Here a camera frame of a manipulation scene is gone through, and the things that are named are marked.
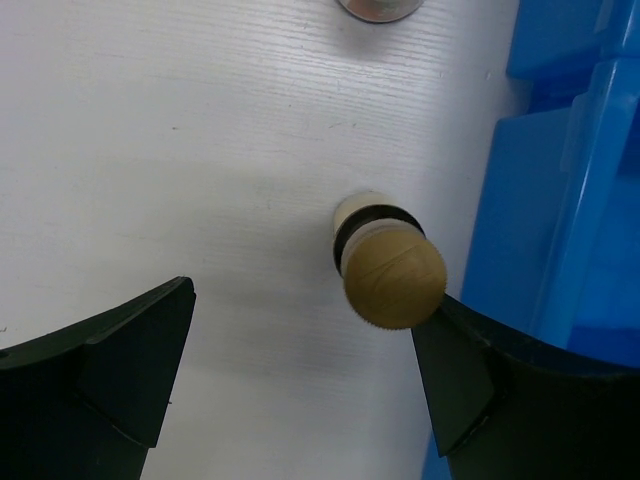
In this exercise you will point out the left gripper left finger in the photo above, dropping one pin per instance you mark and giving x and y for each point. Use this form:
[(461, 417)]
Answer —
[(88, 401)]

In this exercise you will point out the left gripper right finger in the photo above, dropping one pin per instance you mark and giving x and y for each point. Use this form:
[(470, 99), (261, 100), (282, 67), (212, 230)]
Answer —
[(505, 405)]

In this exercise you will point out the yellow label sauce bottle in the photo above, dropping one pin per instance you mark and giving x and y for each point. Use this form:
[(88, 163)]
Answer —
[(393, 276)]

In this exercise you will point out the blue three-compartment plastic bin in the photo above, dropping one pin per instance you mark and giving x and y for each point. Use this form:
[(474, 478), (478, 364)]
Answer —
[(555, 247)]

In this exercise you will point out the left dark spice jar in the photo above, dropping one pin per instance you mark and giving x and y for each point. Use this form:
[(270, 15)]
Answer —
[(381, 11)]

